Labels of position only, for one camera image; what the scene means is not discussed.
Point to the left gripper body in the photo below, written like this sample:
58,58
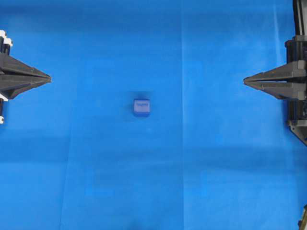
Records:
5,45

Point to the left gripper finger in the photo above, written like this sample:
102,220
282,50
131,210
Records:
13,85
10,65

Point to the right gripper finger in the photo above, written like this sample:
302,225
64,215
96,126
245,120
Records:
281,90
287,72

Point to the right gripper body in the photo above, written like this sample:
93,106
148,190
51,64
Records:
296,50

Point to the blue block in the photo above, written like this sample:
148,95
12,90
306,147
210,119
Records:
141,107

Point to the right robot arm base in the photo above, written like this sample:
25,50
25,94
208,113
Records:
300,19

